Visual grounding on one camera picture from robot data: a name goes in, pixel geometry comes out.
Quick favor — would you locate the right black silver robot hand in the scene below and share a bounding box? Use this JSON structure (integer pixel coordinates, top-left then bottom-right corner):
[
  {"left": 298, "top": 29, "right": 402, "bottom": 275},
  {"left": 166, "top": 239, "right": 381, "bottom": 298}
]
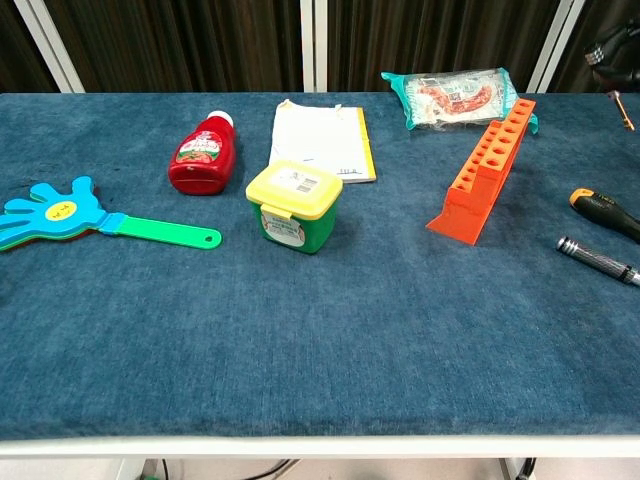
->
[{"left": 584, "top": 22, "right": 640, "bottom": 84}]

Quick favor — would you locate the black yellow handle screwdriver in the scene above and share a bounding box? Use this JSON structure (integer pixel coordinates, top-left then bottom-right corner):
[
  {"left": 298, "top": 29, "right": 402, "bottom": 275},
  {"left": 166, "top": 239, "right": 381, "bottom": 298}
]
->
[{"left": 568, "top": 187, "right": 640, "bottom": 239}]

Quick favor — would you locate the silver black metal tool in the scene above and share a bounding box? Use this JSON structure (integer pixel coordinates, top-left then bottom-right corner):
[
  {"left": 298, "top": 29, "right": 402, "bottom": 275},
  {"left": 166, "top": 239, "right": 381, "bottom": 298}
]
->
[{"left": 555, "top": 236, "right": 640, "bottom": 287}]

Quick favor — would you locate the orange test tube rack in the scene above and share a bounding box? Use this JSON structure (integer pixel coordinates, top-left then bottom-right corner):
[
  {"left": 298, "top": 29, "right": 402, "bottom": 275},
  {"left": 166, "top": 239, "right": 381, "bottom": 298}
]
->
[{"left": 425, "top": 98, "right": 537, "bottom": 247}]

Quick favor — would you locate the dark pleated curtain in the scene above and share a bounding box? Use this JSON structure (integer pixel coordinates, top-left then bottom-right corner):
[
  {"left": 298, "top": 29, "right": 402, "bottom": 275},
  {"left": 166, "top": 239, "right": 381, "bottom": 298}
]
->
[
  {"left": 0, "top": 0, "right": 57, "bottom": 94},
  {"left": 549, "top": 0, "right": 640, "bottom": 95},
  {"left": 327, "top": 0, "right": 562, "bottom": 94},
  {"left": 43, "top": 0, "right": 304, "bottom": 94}
]

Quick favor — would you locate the teal sausage packet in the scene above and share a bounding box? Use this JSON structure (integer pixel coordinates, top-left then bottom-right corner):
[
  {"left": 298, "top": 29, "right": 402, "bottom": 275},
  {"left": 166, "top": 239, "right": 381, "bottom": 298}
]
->
[{"left": 380, "top": 68, "right": 542, "bottom": 136}]

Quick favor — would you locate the white notepad with yellow edge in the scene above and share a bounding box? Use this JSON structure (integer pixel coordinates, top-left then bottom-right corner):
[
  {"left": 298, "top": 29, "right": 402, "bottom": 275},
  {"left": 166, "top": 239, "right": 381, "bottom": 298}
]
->
[{"left": 268, "top": 98, "right": 378, "bottom": 185}]

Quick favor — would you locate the yellow small box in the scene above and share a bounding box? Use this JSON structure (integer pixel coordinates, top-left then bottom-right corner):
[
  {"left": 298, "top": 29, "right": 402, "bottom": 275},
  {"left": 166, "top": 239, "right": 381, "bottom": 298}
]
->
[{"left": 244, "top": 159, "right": 345, "bottom": 256}]

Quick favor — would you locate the blue table cloth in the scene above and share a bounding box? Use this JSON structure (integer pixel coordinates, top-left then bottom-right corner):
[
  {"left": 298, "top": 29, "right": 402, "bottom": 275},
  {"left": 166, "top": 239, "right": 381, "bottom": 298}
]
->
[{"left": 0, "top": 92, "right": 640, "bottom": 441}]

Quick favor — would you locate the red ketchup bottle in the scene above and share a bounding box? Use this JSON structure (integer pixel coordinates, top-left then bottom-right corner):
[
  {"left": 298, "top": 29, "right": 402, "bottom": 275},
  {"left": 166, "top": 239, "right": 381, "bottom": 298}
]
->
[{"left": 167, "top": 110, "right": 237, "bottom": 196}]

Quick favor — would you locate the blue green hand clapper toy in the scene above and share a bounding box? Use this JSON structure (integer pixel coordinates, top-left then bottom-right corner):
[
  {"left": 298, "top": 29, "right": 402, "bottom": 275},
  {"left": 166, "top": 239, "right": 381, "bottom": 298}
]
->
[{"left": 0, "top": 175, "right": 223, "bottom": 253}]

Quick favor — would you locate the white frame post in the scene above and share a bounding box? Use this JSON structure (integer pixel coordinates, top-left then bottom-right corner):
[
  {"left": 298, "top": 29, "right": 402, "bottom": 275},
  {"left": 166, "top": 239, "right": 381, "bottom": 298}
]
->
[
  {"left": 525, "top": 0, "right": 586, "bottom": 95},
  {"left": 299, "top": 0, "right": 329, "bottom": 94},
  {"left": 13, "top": 0, "right": 86, "bottom": 94}
]

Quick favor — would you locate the white table frame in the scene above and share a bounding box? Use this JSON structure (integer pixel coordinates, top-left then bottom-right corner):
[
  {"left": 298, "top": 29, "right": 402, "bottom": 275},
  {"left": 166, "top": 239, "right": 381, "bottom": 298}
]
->
[{"left": 0, "top": 433, "right": 640, "bottom": 480}]

